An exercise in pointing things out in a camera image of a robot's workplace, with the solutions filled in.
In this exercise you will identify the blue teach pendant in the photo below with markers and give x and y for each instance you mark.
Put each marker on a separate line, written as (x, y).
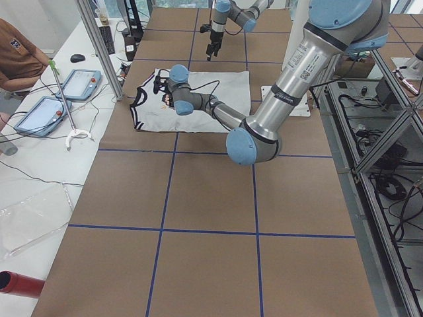
(42, 118)
(80, 84)

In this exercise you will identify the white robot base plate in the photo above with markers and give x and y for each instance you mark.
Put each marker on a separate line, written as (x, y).
(300, 106)

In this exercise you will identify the grey orange usb hub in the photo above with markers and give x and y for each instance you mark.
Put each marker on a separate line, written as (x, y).
(124, 69)

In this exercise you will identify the black power adapter box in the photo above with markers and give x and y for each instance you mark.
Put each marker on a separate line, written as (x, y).
(384, 93)

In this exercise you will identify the black keyboard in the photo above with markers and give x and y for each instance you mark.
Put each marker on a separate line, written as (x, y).
(106, 34)

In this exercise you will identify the aluminium frame post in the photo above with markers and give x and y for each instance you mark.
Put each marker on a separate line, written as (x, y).
(93, 32)

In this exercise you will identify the person in brown shirt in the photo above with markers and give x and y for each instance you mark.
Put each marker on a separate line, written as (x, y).
(22, 63)

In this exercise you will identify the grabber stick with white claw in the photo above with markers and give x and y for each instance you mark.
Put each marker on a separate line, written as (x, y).
(74, 131)

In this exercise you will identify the lower blue teach pendant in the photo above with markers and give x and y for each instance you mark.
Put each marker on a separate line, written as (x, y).
(42, 118)

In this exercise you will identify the clear plastic bag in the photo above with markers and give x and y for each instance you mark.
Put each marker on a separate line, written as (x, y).
(34, 219)

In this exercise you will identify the red cylinder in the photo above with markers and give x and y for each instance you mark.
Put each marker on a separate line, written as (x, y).
(21, 285)

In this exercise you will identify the grey t-shirt with cartoon print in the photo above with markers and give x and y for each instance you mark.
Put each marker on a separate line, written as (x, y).
(160, 113)

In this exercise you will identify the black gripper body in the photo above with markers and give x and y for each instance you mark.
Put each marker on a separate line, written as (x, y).
(168, 98)
(215, 38)

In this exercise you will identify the upper blue teach pendant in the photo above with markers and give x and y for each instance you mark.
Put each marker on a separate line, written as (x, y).
(80, 84)

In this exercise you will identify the black computer mouse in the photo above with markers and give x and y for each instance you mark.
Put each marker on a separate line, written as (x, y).
(76, 58)

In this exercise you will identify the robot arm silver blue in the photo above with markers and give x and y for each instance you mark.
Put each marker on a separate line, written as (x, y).
(226, 9)
(332, 28)

